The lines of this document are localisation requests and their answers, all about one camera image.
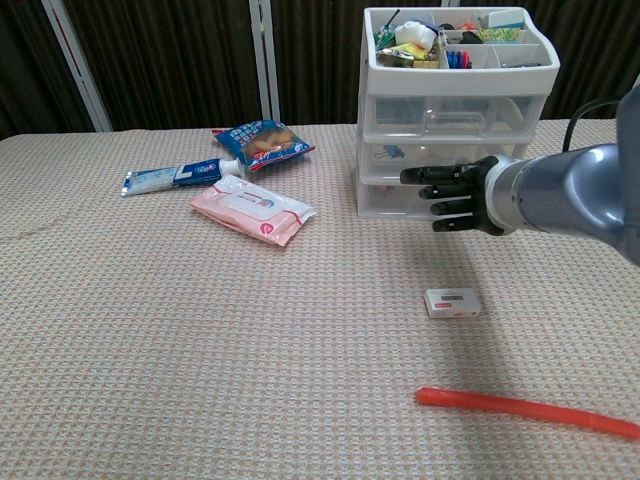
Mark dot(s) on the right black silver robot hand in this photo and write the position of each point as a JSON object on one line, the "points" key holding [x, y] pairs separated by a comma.
{"points": [[460, 195]]}

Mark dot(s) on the small white box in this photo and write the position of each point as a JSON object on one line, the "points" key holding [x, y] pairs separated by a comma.
{"points": [[452, 303]]}

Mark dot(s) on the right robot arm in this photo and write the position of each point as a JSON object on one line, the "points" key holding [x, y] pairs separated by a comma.
{"points": [[570, 195]]}

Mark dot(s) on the clear plastic container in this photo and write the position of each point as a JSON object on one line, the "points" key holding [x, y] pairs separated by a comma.
{"points": [[390, 200]]}

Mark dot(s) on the clear drawer under tray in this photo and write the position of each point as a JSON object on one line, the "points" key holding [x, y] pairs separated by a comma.
{"points": [[450, 116]]}

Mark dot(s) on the blue binder clip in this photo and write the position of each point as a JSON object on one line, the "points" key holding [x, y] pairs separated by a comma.
{"points": [[389, 152]]}

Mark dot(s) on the stack of coloured discs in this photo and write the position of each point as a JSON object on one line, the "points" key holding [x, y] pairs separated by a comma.
{"points": [[457, 60]]}

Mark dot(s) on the black binder clips pile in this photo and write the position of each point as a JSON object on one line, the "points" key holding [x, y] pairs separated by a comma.
{"points": [[520, 63]]}

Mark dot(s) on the colourful toy packets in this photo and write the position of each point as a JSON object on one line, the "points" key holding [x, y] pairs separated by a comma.
{"points": [[405, 60]]}

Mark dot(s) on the yellow packet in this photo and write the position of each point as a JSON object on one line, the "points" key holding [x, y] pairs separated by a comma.
{"points": [[407, 50]]}

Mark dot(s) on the blue green packet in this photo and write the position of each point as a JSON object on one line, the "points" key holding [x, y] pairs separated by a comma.
{"points": [[502, 36]]}

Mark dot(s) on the red orange packet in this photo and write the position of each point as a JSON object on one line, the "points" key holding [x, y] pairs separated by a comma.
{"points": [[465, 25]]}

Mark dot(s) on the black pleated curtain panel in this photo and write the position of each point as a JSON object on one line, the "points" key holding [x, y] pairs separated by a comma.
{"points": [[590, 45], [320, 60], [30, 65], [175, 60]]}

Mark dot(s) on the blue snack bag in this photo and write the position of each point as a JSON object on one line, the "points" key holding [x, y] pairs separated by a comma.
{"points": [[262, 142]]}

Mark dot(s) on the pink wet wipes pack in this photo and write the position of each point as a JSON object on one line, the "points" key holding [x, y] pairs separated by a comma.
{"points": [[250, 207]]}

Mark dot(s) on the red plastic sealing stick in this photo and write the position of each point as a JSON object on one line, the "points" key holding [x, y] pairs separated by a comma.
{"points": [[525, 407]]}

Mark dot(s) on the blue white toothpaste tube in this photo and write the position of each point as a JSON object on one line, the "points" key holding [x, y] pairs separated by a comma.
{"points": [[170, 177]]}

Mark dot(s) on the beige woven tablecloth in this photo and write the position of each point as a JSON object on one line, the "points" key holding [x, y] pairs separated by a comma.
{"points": [[200, 325]]}

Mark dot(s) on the white drawer organizer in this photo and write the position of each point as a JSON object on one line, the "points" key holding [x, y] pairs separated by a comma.
{"points": [[450, 80]]}

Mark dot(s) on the grey metal partition post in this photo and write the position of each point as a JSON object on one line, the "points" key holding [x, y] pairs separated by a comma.
{"points": [[264, 60], [75, 65]]}

